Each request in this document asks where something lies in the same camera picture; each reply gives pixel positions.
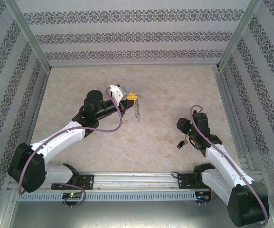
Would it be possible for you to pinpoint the grey metal sheet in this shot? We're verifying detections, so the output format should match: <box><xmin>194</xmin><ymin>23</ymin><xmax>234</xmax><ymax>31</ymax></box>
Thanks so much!
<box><xmin>6</xmin><ymin>190</ymin><xmax>270</xmax><ymax>228</ymax></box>

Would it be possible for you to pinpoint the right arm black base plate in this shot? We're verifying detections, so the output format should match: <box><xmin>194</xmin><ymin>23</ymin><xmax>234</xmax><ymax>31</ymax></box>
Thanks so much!
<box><xmin>177</xmin><ymin>173</ymin><xmax>213</xmax><ymax>190</ymax></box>

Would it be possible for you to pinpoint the slotted grey cable duct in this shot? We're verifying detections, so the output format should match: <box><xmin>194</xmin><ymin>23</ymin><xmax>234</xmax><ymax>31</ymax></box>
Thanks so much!
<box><xmin>17</xmin><ymin>191</ymin><xmax>197</xmax><ymax>201</ymax></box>

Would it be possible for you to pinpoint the key with black head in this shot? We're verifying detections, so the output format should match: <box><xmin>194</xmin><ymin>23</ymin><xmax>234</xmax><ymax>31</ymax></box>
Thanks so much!
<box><xmin>176</xmin><ymin>135</ymin><xmax>189</xmax><ymax>150</ymax></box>

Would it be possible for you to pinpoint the aluminium mounting rail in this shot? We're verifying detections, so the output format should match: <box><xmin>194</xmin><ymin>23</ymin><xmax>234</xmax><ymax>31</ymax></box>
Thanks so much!
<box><xmin>8</xmin><ymin>172</ymin><xmax>263</xmax><ymax>190</ymax></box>

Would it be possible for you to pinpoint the aluminium wall base strip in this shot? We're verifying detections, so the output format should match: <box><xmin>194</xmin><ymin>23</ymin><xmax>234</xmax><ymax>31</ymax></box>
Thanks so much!
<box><xmin>48</xmin><ymin>64</ymin><xmax>220</xmax><ymax>69</ymax></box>

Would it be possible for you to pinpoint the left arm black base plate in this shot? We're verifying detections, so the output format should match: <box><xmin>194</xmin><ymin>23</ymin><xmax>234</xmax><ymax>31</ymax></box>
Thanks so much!
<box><xmin>51</xmin><ymin>174</ymin><xmax>95</xmax><ymax>190</ymax></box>

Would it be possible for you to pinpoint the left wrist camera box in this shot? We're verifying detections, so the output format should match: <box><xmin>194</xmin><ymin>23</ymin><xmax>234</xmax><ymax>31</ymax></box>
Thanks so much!
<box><xmin>107</xmin><ymin>84</ymin><xmax>131</xmax><ymax>105</ymax></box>

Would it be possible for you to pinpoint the aluminium corner post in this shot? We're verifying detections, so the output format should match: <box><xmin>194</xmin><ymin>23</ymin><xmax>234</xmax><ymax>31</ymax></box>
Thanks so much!
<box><xmin>217</xmin><ymin>0</ymin><xmax>263</xmax><ymax>71</ymax></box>
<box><xmin>3</xmin><ymin>0</ymin><xmax>52</xmax><ymax>72</ymax></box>

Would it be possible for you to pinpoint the aluminium side rail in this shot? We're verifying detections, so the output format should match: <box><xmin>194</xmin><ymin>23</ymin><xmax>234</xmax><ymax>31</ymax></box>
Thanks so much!
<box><xmin>8</xmin><ymin>67</ymin><xmax>52</xmax><ymax>188</ymax></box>
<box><xmin>214</xmin><ymin>66</ymin><xmax>263</xmax><ymax>176</ymax></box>

